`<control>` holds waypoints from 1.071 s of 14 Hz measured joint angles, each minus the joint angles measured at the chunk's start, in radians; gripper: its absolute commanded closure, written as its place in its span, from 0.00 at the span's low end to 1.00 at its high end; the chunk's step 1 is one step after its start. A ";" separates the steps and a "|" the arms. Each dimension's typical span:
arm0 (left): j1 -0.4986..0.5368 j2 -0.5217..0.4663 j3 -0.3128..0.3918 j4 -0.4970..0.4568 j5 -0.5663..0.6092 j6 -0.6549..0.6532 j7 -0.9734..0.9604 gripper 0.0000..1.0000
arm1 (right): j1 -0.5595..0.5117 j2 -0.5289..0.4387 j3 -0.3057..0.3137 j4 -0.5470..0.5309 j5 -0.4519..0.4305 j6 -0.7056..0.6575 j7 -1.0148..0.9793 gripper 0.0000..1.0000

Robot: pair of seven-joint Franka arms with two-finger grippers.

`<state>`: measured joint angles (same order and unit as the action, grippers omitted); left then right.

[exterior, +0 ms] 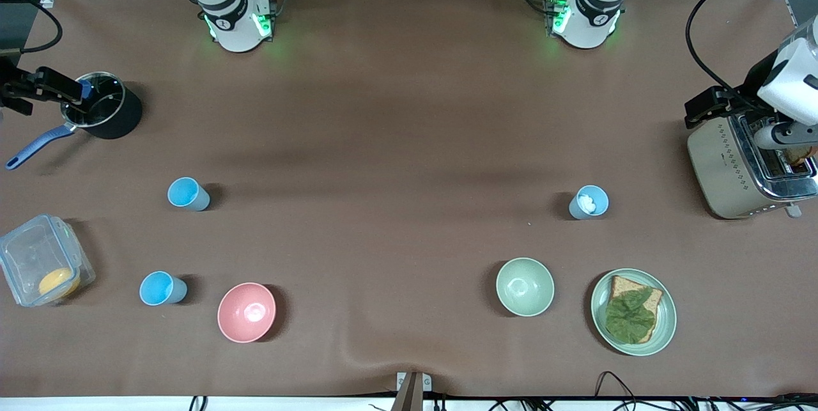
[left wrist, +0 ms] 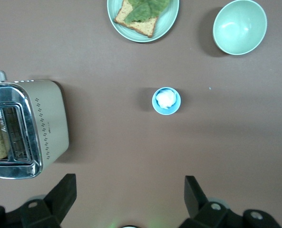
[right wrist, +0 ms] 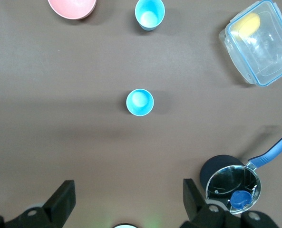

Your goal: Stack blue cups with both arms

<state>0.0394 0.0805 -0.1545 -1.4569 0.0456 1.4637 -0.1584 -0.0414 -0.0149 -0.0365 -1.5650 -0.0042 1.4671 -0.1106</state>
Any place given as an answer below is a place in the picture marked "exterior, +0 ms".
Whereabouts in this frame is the blue plastic cup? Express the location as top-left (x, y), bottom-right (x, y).
top-left (167, 177), bottom-right (211, 212)
top-left (139, 271), bottom-right (189, 306)

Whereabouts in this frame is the dark toast slice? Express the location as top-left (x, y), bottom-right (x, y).
top-left (785, 144), bottom-right (817, 167)

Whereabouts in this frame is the clear plastic food container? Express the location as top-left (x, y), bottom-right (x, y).
top-left (0, 213), bottom-right (96, 307)

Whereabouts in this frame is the brown bread slice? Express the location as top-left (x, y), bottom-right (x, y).
top-left (606, 275), bottom-right (665, 344)

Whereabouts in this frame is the orange fruit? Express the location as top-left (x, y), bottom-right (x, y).
top-left (38, 268), bottom-right (81, 300)

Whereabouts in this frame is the black saucepan blue handle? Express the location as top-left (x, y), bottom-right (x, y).
top-left (5, 71), bottom-right (143, 171)

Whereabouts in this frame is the pink bowl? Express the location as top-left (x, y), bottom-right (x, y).
top-left (217, 283), bottom-right (277, 343)

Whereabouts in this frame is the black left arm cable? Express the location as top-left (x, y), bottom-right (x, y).
top-left (685, 0), bottom-right (818, 112)

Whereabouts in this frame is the pale blue cup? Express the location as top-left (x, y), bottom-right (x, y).
top-left (569, 185), bottom-right (610, 221)

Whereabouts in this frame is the brown table cover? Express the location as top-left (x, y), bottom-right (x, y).
top-left (0, 0), bottom-right (818, 399)

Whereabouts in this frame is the green bowl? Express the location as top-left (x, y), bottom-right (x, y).
top-left (496, 258), bottom-right (555, 318)

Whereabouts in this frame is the black floor cable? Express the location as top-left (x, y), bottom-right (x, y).
top-left (594, 371), bottom-right (643, 402)

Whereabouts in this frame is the green lettuce leaf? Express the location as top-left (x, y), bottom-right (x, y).
top-left (605, 288), bottom-right (657, 344)

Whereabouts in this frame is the green plate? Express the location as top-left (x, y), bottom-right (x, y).
top-left (590, 268), bottom-right (677, 357)

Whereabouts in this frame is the beige metal toaster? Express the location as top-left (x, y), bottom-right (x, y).
top-left (687, 111), bottom-right (818, 220)

